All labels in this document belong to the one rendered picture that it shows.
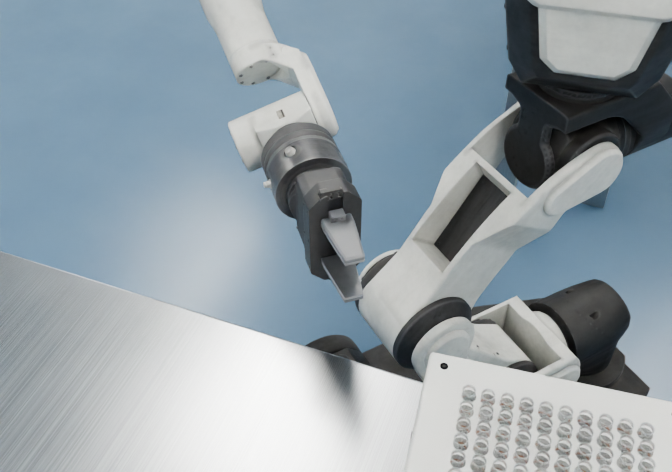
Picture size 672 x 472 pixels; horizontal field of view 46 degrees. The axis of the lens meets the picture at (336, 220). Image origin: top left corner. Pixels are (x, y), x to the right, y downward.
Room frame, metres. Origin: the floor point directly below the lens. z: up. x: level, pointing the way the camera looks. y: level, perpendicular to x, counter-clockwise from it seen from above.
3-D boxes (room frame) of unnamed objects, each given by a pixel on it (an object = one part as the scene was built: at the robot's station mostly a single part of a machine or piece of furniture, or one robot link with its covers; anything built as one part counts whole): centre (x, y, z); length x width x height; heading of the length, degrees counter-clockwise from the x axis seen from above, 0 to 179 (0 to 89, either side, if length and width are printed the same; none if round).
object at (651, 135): (0.99, -0.40, 0.84); 0.28 x 0.13 x 0.18; 119
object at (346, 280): (0.55, -0.01, 0.95); 0.06 x 0.03 x 0.02; 17
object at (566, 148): (0.96, -0.35, 0.81); 0.14 x 0.13 x 0.12; 29
